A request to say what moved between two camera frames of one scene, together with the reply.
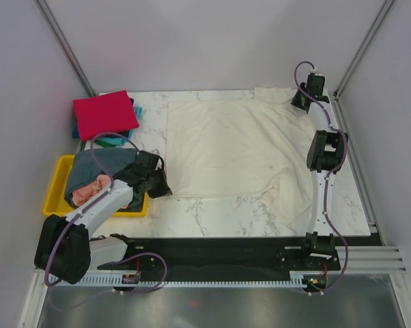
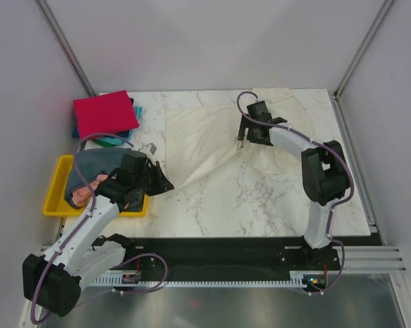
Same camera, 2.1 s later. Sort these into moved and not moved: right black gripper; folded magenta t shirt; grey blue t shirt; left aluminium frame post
Moved: right black gripper
Not moved: folded magenta t shirt; grey blue t shirt; left aluminium frame post
